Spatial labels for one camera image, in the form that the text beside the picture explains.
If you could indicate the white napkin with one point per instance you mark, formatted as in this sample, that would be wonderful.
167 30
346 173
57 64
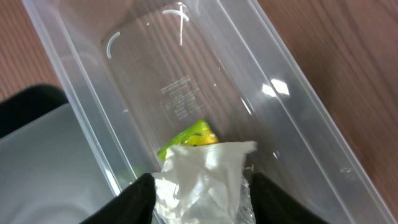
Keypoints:
204 184

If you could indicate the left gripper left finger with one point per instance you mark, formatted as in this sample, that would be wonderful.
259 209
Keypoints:
134 205

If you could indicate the green snack wrapper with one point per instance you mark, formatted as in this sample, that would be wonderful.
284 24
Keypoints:
199 134

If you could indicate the clear plastic bin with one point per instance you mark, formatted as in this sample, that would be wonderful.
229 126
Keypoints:
137 73

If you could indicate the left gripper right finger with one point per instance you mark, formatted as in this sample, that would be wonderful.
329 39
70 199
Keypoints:
273 205

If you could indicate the black plastic tray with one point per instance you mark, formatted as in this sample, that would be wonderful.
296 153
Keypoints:
49 173

